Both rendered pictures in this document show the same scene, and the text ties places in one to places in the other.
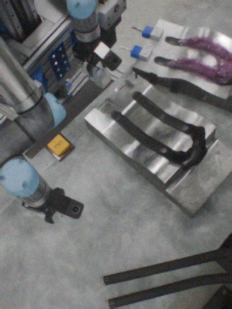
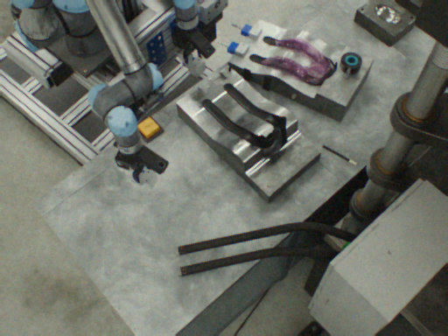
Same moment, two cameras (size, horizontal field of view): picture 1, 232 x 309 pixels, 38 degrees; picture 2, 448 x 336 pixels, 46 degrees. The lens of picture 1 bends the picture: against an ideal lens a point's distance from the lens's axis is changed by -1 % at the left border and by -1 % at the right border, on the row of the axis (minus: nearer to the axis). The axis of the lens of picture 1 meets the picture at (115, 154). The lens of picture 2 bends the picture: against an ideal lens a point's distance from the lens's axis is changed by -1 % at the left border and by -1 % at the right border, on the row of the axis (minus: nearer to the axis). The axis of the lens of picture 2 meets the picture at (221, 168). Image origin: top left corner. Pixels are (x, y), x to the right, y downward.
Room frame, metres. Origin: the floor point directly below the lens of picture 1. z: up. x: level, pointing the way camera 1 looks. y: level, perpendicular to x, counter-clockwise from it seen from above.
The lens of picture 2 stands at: (-0.57, 0.00, 2.52)
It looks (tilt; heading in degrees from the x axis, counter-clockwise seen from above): 62 degrees down; 356
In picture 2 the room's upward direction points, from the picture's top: 3 degrees counter-clockwise
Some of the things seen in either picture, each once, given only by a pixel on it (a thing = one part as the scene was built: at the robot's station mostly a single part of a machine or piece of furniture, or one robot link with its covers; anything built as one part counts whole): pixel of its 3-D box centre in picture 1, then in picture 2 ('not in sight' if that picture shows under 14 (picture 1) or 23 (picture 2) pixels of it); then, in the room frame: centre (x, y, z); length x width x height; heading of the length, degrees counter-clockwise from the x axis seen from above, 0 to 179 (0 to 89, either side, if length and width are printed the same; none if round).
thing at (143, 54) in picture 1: (134, 51); (232, 47); (0.85, -0.16, 0.86); 0.13 x 0.05 x 0.05; 52
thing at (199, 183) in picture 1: (161, 138); (247, 128); (0.45, -0.17, 0.87); 0.50 x 0.26 x 0.14; 35
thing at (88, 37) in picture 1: (85, 30); (185, 19); (0.72, 0.01, 1.17); 0.08 x 0.08 x 0.05
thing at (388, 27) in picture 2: not in sight; (384, 19); (0.93, -0.82, 0.84); 0.20 x 0.15 x 0.07; 35
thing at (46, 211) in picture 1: (40, 197); (131, 153); (0.27, 0.22, 1.09); 0.09 x 0.08 x 0.12; 61
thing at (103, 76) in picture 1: (92, 72); (187, 60); (0.74, 0.02, 0.93); 0.13 x 0.05 x 0.05; 44
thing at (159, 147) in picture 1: (160, 127); (246, 115); (0.47, -0.17, 0.92); 0.35 x 0.16 x 0.09; 35
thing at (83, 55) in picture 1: (88, 45); (186, 33); (0.73, 0.01, 1.09); 0.09 x 0.08 x 0.12; 44
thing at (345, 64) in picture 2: not in sight; (350, 63); (0.65, -0.59, 0.93); 0.08 x 0.08 x 0.04
